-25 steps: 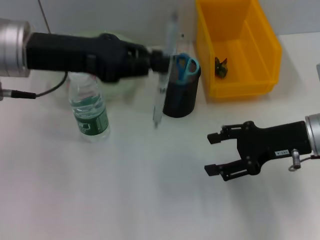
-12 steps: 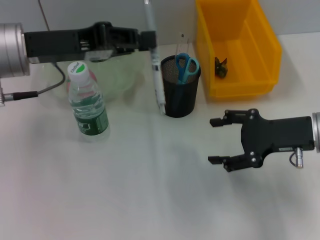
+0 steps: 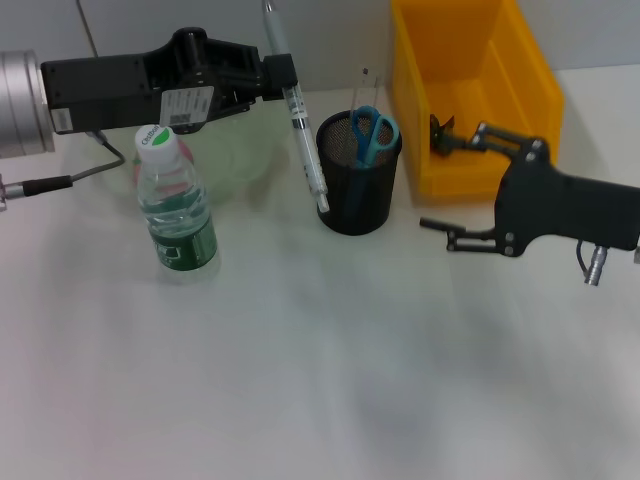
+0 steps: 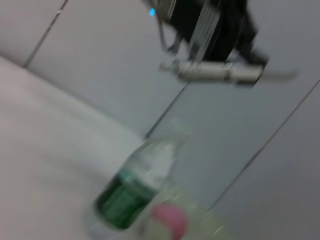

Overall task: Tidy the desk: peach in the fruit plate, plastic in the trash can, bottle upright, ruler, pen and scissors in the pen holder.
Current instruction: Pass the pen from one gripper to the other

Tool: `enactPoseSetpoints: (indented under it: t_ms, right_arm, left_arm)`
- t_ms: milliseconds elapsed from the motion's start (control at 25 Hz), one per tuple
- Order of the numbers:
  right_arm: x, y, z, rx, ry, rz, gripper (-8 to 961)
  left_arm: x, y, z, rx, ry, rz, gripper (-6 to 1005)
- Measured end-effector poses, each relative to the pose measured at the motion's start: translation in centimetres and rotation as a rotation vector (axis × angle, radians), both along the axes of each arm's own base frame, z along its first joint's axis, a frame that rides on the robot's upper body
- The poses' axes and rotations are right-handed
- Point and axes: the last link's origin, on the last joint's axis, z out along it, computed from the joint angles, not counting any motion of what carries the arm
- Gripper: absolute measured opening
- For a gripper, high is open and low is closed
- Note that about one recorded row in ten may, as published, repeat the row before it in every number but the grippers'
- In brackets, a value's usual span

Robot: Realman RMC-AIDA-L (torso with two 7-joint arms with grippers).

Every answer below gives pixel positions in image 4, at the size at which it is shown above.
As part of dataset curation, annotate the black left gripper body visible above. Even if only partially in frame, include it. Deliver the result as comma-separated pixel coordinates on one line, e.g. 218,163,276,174
167,0,260,62

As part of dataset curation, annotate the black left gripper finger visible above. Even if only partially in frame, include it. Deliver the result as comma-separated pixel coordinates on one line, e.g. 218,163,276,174
234,47,270,68

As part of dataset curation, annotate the grey clear ballpoint pen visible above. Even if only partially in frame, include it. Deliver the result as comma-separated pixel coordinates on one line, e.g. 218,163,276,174
159,60,299,86

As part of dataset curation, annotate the pink toy peach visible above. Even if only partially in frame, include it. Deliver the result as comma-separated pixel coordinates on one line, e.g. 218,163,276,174
152,203,190,239

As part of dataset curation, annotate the clear green-label water bottle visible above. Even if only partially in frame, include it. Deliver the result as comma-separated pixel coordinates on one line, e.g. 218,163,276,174
91,119,194,239

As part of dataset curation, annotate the translucent green fruit bowl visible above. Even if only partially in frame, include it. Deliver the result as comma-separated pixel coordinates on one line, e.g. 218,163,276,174
141,186,253,240

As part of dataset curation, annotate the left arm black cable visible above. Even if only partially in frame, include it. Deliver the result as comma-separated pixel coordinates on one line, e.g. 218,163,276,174
156,16,181,54

